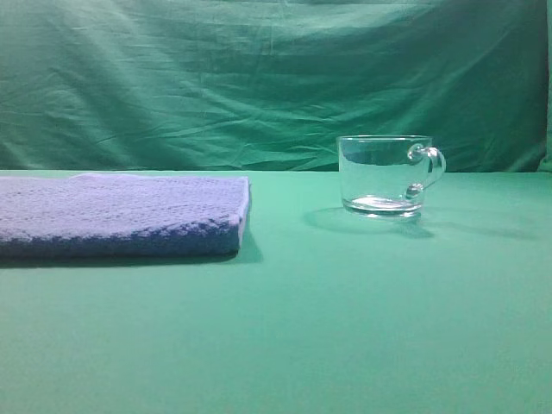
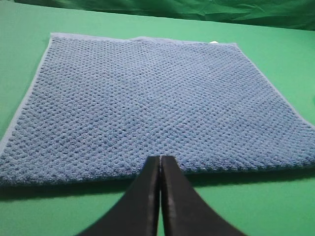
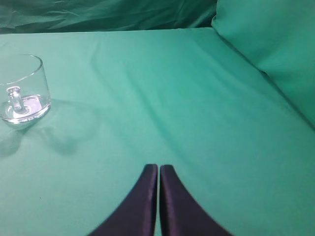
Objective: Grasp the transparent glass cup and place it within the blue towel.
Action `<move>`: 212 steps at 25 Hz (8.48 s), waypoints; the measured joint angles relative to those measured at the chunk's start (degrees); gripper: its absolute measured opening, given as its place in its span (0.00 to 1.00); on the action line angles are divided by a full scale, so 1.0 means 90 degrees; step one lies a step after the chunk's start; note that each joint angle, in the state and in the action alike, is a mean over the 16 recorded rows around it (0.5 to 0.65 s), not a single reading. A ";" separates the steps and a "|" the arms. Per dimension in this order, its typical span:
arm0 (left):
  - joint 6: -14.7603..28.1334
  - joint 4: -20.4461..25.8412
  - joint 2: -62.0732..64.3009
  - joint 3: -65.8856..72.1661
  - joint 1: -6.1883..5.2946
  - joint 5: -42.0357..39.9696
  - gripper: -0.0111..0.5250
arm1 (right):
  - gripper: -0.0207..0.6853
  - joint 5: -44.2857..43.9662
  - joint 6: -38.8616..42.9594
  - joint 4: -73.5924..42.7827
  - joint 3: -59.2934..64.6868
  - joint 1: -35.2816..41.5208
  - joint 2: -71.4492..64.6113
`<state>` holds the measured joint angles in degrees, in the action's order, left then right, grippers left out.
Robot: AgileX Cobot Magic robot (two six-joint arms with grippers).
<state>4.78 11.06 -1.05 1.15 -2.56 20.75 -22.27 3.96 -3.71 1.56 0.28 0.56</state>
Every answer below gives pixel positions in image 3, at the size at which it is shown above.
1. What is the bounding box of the transparent glass cup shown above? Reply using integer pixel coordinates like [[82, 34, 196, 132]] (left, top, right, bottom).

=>
[[0, 54, 51, 129]]

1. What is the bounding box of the green table cloth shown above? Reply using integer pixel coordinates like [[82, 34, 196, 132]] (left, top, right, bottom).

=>
[[0, 28, 315, 236]]

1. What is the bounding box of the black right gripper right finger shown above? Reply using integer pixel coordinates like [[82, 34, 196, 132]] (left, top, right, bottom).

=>
[[159, 165, 231, 236]]

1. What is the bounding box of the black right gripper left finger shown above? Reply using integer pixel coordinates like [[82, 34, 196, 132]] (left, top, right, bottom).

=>
[[90, 164, 158, 236]]

